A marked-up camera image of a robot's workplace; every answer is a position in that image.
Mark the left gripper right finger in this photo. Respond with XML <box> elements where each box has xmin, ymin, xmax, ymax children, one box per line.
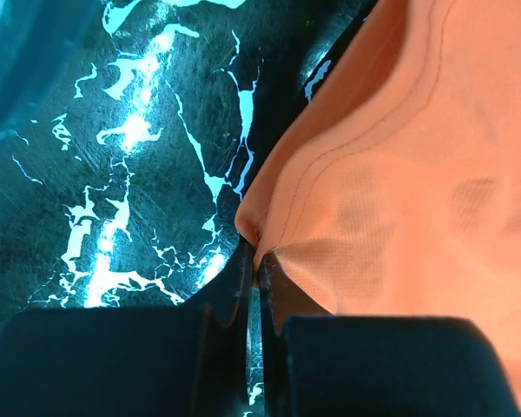
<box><xmin>259</xmin><ymin>255</ymin><xmax>521</xmax><ymax>416</ymax></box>

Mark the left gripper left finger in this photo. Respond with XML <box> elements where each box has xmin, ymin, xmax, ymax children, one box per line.
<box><xmin>0</xmin><ymin>242</ymin><xmax>253</xmax><ymax>416</ymax></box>

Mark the orange t-shirt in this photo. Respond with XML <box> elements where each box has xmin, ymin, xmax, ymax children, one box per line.
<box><xmin>235</xmin><ymin>1</ymin><xmax>521</xmax><ymax>407</ymax></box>

